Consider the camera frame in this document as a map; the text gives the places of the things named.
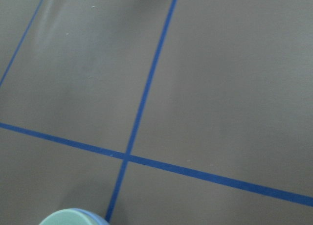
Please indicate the green bowl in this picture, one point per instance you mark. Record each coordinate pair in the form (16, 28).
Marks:
(68, 217)

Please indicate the blue bowl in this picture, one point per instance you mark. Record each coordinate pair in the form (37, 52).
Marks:
(96, 218)

